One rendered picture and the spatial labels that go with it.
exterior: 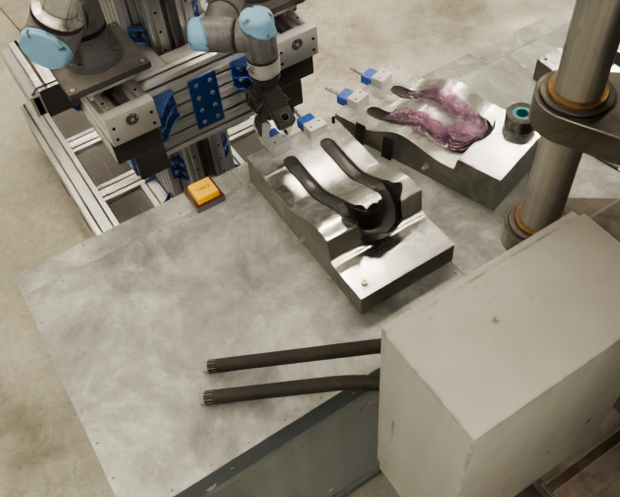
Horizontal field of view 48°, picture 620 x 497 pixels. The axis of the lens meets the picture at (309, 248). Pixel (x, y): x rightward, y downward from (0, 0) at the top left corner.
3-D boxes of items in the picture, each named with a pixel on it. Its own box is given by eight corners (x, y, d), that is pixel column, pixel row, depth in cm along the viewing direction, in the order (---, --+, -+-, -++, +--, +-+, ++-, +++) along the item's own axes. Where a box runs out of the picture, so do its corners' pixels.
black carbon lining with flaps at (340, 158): (279, 167, 177) (276, 139, 169) (332, 140, 182) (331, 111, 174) (359, 256, 158) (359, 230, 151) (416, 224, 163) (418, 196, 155)
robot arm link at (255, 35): (239, 2, 152) (277, 3, 151) (245, 44, 161) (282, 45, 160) (231, 24, 148) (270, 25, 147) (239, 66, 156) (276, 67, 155)
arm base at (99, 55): (55, 53, 184) (41, 20, 176) (108, 32, 188) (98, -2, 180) (77, 83, 176) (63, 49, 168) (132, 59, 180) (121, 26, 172)
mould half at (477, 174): (335, 128, 194) (333, 97, 186) (390, 79, 205) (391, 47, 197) (493, 211, 173) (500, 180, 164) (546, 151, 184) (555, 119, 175)
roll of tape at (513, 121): (540, 132, 173) (543, 122, 170) (508, 136, 173) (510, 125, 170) (531, 110, 177) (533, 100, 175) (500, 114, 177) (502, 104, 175)
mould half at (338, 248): (250, 181, 184) (243, 143, 173) (333, 140, 191) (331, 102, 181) (361, 314, 157) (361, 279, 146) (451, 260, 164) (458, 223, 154)
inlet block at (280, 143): (249, 133, 185) (247, 117, 180) (266, 126, 186) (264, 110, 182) (275, 163, 178) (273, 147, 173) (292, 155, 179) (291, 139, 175)
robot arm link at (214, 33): (201, 30, 164) (247, 31, 162) (189, 59, 157) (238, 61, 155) (194, -1, 157) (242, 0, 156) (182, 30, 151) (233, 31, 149)
